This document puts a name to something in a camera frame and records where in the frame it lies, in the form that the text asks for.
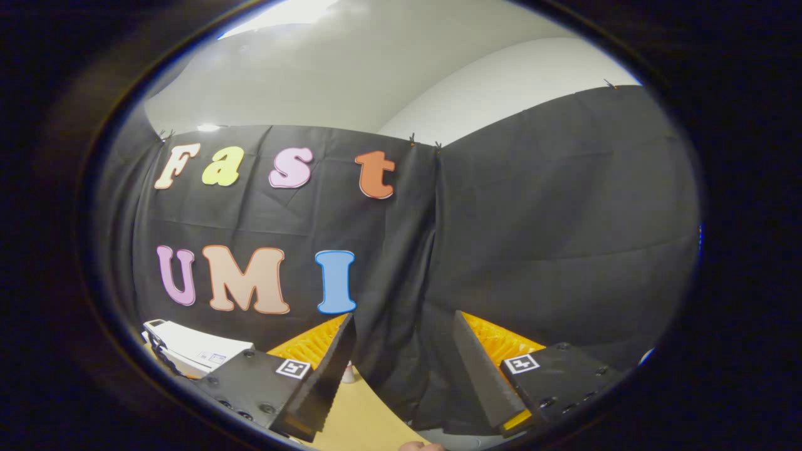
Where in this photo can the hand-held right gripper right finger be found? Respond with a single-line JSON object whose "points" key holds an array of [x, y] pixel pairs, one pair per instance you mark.
{"points": [[482, 376]]}

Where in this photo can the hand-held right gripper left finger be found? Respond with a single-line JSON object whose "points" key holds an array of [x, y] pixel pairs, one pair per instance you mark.
{"points": [[329, 376]]}

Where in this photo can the small clear bottle pink label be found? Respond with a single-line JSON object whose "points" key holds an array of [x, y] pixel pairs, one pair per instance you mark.
{"points": [[348, 374]]}

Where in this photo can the white microwave oven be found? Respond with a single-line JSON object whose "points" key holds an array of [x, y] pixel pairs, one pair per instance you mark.
{"points": [[200, 347]]}

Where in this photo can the black backdrop cloth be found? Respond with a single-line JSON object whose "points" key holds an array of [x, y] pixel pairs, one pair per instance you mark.
{"points": [[532, 250]]}

